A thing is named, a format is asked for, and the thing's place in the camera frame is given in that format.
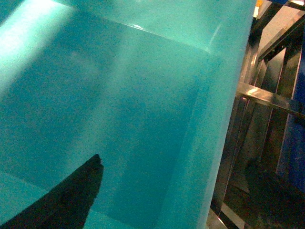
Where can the turquoise plastic bin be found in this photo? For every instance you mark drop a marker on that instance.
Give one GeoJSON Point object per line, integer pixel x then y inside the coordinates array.
{"type": "Point", "coordinates": [148, 85]}

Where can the steel shelf frame right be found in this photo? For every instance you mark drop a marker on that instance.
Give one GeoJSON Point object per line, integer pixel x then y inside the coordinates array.
{"type": "Point", "coordinates": [249, 194]}

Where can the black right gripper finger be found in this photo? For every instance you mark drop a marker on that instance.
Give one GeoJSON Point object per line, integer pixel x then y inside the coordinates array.
{"type": "Point", "coordinates": [67, 205]}

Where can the blue bin lower right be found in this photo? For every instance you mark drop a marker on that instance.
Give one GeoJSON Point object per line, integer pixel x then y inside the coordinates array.
{"type": "Point", "coordinates": [291, 163]}

